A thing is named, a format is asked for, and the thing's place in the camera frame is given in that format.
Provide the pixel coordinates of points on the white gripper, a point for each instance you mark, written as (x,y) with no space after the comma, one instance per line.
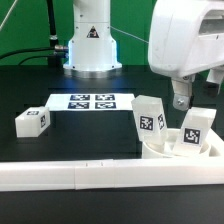
(186,37)

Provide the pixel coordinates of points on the white round stool seat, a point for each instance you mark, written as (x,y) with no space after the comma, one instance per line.
(166,150)

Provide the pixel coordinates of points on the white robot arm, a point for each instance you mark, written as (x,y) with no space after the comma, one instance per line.
(92,48)

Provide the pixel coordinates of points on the white sheet with tags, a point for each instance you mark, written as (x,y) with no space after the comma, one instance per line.
(89,102)

